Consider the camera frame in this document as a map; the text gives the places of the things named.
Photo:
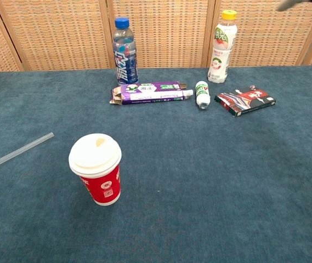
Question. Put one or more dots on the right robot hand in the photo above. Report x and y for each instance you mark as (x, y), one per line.
(288, 3)

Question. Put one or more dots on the red paper cup white lid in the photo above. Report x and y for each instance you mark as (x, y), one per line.
(103, 189)

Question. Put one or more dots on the translucent plastic straw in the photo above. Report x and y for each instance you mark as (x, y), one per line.
(16, 153)

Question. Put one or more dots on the white drink bottle yellow cap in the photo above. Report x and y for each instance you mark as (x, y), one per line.
(218, 65)

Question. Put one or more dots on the red black card box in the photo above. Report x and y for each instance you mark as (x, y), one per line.
(243, 101)

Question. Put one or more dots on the small white green bottle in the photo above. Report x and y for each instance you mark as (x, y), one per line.
(202, 93)

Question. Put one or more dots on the purple toothpaste box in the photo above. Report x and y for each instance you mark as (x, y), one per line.
(150, 93)

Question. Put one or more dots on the blue sports drink bottle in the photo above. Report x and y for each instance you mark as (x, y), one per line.
(125, 68)

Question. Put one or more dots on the blue carpet table cover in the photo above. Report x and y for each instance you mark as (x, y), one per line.
(155, 219)

